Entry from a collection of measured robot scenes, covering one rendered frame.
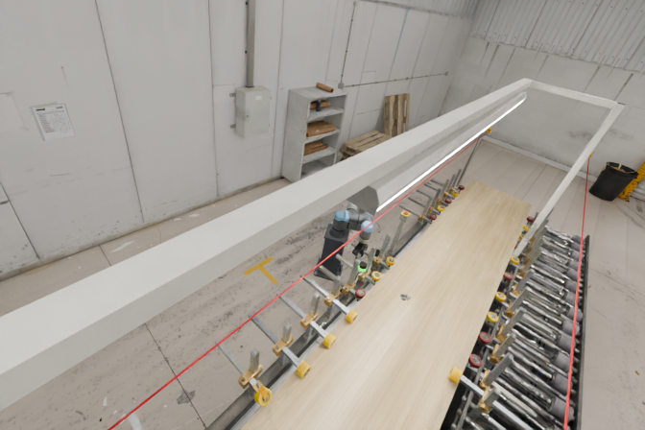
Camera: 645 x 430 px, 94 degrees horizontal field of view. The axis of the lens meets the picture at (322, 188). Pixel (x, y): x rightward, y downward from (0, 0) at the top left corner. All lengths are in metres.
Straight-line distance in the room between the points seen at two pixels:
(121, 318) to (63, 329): 0.05
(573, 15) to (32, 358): 9.56
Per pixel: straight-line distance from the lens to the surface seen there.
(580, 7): 9.54
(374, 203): 0.84
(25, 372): 0.45
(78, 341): 0.45
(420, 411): 2.21
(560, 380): 2.93
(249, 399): 2.26
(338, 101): 5.20
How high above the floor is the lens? 2.80
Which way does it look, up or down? 33 degrees down
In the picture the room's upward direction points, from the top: 10 degrees clockwise
